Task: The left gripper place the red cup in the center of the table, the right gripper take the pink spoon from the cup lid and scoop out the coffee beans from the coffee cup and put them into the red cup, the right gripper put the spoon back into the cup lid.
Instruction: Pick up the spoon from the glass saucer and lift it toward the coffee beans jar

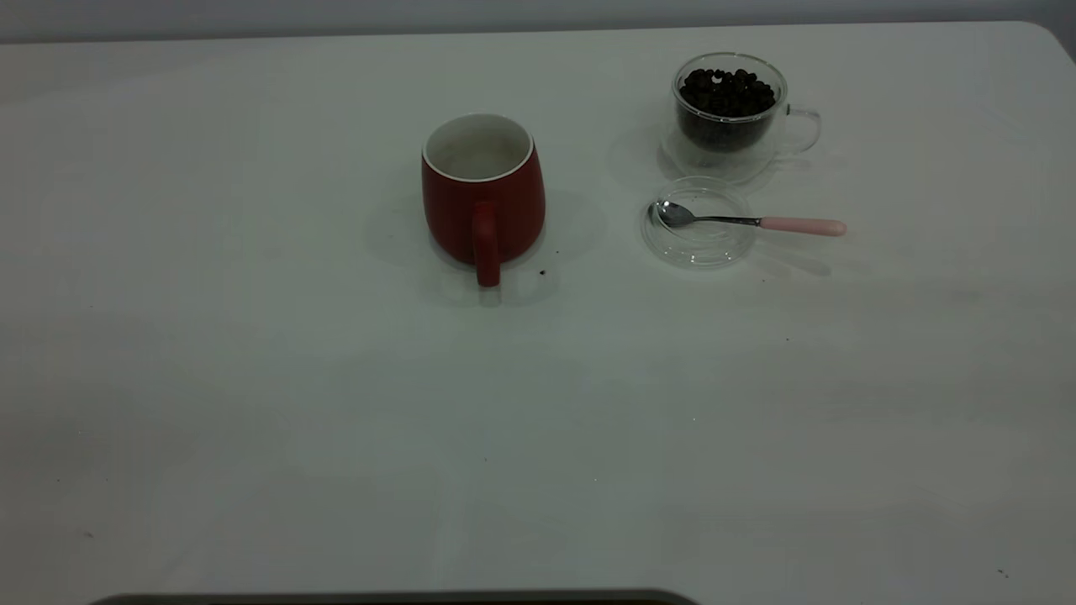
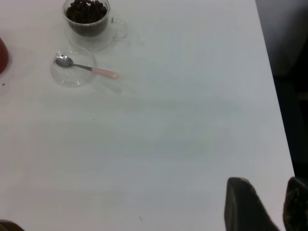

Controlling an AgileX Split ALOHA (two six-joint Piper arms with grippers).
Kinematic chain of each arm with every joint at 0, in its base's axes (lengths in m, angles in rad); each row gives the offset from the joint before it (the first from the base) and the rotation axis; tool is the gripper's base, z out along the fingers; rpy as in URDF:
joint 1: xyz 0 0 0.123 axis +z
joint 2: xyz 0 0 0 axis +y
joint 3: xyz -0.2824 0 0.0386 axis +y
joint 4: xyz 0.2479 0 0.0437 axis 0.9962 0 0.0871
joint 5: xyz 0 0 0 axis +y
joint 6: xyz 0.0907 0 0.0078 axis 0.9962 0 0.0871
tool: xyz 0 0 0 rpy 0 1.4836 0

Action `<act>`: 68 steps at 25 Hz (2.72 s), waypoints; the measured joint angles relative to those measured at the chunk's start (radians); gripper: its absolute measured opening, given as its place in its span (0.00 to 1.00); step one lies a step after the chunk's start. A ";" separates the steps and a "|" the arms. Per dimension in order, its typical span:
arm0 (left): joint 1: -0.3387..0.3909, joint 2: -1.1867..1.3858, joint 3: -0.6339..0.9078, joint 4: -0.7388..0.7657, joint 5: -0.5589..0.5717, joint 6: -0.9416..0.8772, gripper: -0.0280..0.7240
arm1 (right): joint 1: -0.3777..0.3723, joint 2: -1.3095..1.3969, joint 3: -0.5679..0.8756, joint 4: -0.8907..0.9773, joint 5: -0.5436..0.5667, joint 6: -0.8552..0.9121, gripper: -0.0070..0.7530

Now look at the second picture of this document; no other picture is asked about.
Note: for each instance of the red ceramic mug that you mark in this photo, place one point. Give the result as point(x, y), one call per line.
point(3, 56)

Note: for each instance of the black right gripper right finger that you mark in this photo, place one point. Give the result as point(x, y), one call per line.
point(298, 207)

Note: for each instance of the dark coffee beans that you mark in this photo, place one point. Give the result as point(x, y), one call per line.
point(86, 15)

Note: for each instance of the clear round glass dish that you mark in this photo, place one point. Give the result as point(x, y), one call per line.
point(73, 80)

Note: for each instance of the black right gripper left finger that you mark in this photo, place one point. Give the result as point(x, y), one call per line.
point(243, 209)

